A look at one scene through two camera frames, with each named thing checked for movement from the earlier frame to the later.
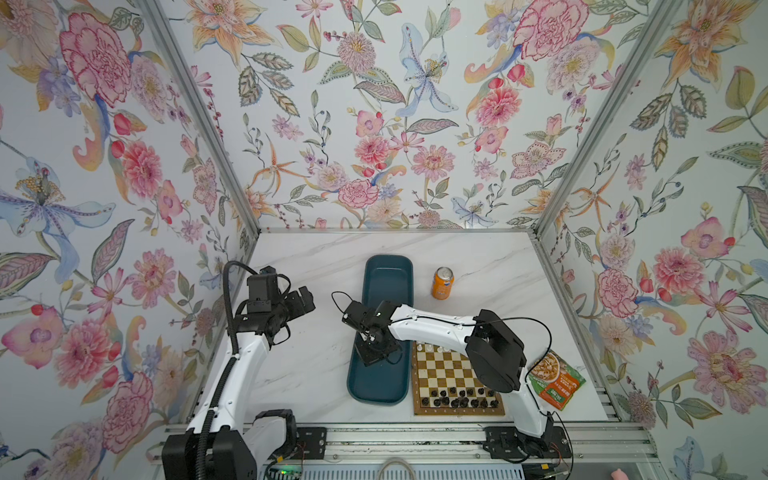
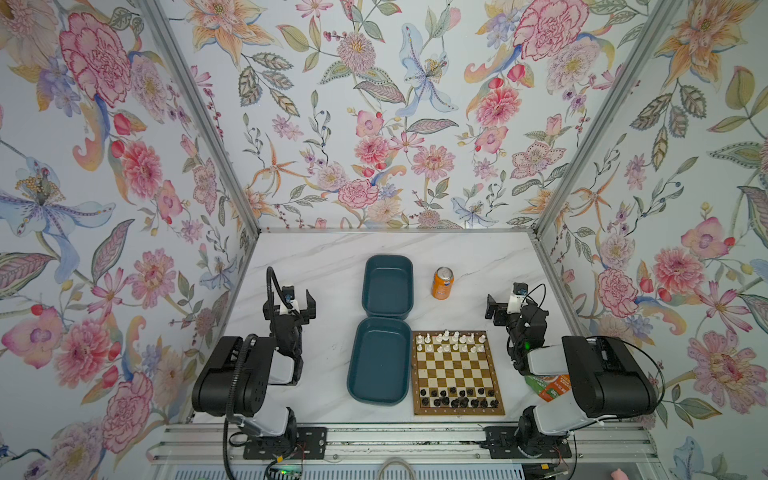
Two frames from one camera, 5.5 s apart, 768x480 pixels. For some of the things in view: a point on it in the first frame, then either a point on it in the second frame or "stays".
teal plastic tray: [388, 277] stays
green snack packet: [554, 380] stays
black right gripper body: [370, 352] to [512, 322]
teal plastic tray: [380, 382] stays
